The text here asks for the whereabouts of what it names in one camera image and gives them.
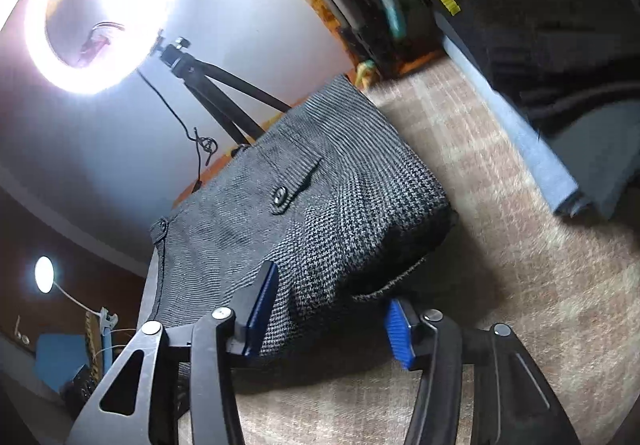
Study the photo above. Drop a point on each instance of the black tripod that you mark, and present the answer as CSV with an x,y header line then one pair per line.
x,y
215,85

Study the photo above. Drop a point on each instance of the beige checkered blanket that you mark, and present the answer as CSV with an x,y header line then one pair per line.
x,y
500,235

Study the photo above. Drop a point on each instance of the yellow label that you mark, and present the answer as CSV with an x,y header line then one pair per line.
x,y
445,0

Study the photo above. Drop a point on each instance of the round desk lamp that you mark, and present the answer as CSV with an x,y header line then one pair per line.
x,y
44,274

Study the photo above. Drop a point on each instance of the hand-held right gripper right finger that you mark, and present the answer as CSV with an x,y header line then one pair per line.
x,y
400,332

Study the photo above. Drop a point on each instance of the dark folded cloth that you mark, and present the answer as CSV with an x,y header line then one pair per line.
x,y
550,35

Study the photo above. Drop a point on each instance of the small black box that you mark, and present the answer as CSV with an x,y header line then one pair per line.
x,y
80,385

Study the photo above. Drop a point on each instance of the light blue folded cloth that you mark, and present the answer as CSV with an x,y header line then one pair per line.
x,y
530,150

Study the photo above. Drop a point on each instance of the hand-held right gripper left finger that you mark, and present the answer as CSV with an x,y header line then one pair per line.
x,y
262,292

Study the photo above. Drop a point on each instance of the grey houndstooth pants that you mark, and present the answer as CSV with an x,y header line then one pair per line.
x,y
305,205

